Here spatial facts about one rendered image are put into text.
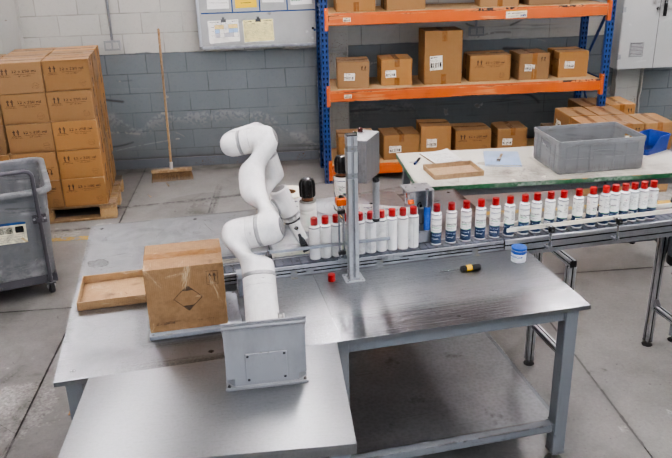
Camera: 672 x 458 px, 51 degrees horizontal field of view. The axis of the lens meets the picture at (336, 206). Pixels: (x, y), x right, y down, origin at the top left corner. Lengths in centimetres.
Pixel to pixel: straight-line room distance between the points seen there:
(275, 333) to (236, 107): 534
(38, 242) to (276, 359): 291
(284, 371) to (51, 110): 422
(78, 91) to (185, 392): 404
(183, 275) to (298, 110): 500
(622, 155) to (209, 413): 335
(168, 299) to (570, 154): 287
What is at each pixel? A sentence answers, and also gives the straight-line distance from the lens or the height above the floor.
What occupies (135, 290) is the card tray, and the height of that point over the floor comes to 83.
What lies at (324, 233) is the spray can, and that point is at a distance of 324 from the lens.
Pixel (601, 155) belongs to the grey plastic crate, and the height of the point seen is 91.
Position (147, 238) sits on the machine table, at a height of 83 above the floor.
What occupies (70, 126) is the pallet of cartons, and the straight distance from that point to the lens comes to 632.
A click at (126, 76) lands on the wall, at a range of 765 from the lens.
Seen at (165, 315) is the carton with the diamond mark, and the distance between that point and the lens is 286.
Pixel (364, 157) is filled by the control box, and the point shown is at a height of 140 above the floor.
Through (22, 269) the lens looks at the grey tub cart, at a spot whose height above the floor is 25.
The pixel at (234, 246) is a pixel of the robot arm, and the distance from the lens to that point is 260.
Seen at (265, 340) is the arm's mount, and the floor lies 101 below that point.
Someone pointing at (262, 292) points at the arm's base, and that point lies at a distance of 252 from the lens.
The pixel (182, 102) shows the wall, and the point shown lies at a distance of 763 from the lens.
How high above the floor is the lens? 228
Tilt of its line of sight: 21 degrees down
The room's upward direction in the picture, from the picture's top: 2 degrees counter-clockwise
